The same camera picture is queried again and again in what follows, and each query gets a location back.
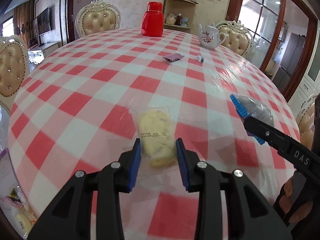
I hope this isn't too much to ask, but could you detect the transparent snack container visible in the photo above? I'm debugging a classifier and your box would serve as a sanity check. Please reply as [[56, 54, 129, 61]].
[[1, 148, 37, 239]]

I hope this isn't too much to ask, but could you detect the clear packet yellow cookie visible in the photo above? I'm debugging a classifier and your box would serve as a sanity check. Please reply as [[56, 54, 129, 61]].
[[129, 106, 177, 168]]

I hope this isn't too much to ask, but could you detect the grey printed snack packet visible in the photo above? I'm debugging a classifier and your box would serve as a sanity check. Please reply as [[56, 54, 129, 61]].
[[230, 94, 274, 127]]

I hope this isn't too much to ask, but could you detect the cream tufted chair far right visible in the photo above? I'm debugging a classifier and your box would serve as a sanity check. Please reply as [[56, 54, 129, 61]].
[[216, 20, 253, 58]]

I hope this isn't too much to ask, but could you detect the wooden corner shelf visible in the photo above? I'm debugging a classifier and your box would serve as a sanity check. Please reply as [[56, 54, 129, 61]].
[[163, 0, 197, 34]]

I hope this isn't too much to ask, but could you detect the red white checkered tablecloth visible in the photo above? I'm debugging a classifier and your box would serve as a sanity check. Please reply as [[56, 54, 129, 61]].
[[7, 27, 302, 240]]

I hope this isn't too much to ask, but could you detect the cream tufted chair middle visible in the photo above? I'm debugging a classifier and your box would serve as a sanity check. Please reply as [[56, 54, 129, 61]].
[[75, 0, 121, 37]]

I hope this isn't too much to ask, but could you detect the red thermos jug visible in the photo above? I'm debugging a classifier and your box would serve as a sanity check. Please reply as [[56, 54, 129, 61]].
[[141, 1, 164, 37]]

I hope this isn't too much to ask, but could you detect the white floral teapot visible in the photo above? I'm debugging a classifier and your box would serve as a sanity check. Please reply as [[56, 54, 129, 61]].
[[197, 23, 226, 50]]

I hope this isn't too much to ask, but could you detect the cream tufted chair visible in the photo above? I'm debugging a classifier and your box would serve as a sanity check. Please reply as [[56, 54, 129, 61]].
[[216, 20, 253, 58], [75, 0, 121, 37], [0, 35, 29, 98]]

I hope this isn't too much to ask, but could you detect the right gloved hand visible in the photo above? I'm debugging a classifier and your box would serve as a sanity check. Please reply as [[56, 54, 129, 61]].
[[273, 171, 319, 228]]

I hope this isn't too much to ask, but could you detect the cream tufted chair left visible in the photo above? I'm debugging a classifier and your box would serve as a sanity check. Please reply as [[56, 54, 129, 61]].
[[0, 35, 29, 98]]

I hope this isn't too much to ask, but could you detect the small white blue candy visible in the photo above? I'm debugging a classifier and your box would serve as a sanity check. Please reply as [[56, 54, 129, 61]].
[[196, 55, 204, 63]]

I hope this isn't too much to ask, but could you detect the purple snack packet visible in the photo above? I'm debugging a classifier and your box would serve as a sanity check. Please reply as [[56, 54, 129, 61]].
[[162, 53, 184, 62]]

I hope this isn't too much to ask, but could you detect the wall television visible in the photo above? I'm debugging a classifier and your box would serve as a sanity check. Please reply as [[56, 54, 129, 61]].
[[36, 7, 51, 35]]

